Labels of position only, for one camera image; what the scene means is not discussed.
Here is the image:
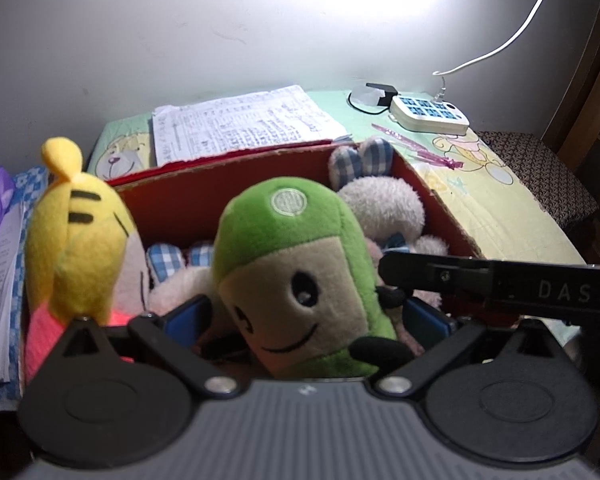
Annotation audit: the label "white plush bunny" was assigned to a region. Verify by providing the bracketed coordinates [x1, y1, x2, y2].
[328, 138, 449, 356]

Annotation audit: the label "green plush toy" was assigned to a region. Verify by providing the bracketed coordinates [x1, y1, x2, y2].
[211, 177, 386, 379]

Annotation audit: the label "pink plush bunny checkered ears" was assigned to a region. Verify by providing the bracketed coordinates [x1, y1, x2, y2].
[146, 243, 226, 321]

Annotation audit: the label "yellow cartoon baby blanket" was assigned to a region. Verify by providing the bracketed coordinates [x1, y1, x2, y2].
[87, 91, 583, 264]

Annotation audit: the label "brown patterned chair cushion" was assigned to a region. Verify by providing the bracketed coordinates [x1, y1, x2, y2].
[478, 131, 598, 229]

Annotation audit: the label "red cardboard box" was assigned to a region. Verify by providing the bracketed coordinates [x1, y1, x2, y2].
[104, 140, 487, 361]

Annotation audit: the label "yellow tiger plush toy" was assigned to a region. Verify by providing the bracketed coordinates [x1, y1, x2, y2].
[23, 136, 150, 382]

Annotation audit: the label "white power strip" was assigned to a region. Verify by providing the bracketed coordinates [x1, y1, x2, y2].
[389, 96, 469, 136]

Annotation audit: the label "black charger plug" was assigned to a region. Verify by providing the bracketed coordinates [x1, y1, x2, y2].
[365, 82, 399, 107]

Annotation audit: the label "stack of printed papers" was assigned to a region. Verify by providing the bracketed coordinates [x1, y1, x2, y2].
[151, 84, 348, 167]

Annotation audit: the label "white power cable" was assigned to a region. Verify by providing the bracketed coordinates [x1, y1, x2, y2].
[432, 0, 565, 103]

